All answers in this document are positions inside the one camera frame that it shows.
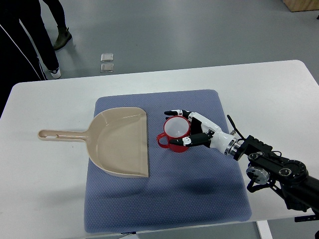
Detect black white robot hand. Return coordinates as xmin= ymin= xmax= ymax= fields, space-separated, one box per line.
xmin=164 ymin=110 xmax=241 ymax=155

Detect red mug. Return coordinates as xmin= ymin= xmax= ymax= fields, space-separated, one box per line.
xmin=156 ymin=116 xmax=190 ymax=153

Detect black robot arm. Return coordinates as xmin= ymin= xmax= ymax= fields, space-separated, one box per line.
xmin=227 ymin=115 xmax=319 ymax=220

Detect beige plastic dustpan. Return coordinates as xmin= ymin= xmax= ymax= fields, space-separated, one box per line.
xmin=38 ymin=107 xmax=150 ymax=178

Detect blue textured mat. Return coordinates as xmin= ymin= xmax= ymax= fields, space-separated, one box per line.
xmin=84 ymin=90 xmax=252 ymax=234

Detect white table leg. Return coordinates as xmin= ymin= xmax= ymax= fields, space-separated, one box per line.
xmin=256 ymin=220 xmax=273 ymax=239

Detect lower metal floor plate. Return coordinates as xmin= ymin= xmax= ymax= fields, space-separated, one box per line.
xmin=100 ymin=63 xmax=114 ymax=73

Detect metal floor plate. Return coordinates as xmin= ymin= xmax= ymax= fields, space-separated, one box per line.
xmin=101 ymin=53 xmax=114 ymax=62
xmin=100 ymin=63 xmax=114 ymax=73

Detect upper metal floor plate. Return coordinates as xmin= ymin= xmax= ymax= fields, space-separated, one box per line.
xmin=101 ymin=53 xmax=114 ymax=62

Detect black table control panel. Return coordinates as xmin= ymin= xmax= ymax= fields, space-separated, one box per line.
xmin=294 ymin=215 xmax=319 ymax=223

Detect wooden box corner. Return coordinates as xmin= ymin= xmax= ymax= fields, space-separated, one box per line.
xmin=283 ymin=0 xmax=319 ymax=12

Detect person in black tracksuit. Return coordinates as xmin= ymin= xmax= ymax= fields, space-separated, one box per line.
xmin=0 ymin=0 xmax=61 ymax=110

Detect person with olive boots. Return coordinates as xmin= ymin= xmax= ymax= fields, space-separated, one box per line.
xmin=43 ymin=0 xmax=72 ymax=51

